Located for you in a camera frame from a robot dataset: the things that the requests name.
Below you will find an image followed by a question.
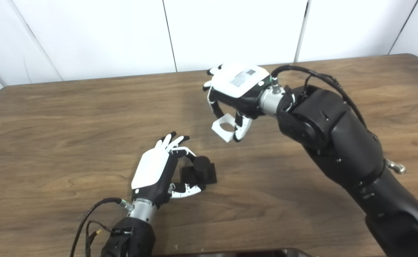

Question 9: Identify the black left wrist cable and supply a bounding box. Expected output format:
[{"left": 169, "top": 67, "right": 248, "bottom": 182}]
[{"left": 70, "top": 197, "right": 133, "bottom": 257}]

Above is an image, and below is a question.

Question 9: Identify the black peg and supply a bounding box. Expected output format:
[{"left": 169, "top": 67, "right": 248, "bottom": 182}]
[{"left": 180, "top": 156, "right": 218, "bottom": 186}]

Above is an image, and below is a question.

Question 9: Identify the thin wire with yellow connector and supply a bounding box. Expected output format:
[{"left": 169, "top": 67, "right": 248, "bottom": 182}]
[{"left": 85, "top": 220, "right": 111, "bottom": 257}]

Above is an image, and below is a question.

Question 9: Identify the white square piece with hole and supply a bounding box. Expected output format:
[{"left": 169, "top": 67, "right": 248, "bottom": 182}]
[{"left": 211, "top": 113, "right": 240, "bottom": 143}]

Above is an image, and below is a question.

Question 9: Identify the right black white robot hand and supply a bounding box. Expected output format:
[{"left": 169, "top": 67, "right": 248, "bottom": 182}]
[{"left": 203, "top": 64, "right": 272, "bottom": 142}]

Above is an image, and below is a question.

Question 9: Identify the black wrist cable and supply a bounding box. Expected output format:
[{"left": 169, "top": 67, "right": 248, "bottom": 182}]
[
  {"left": 270, "top": 65, "right": 368, "bottom": 129},
  {"left": 70, "top": 197, "right": 133, "bottom": 257}
]

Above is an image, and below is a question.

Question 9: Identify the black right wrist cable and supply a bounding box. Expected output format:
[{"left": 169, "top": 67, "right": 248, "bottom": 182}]
[{"left": 270, "top": 65, "right": 368, "bottom": 129}]

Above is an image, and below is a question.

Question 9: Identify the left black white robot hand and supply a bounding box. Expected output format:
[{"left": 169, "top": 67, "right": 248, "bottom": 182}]
[{"left": 131, "top": 131, "right": 207, "bottom": 209}]

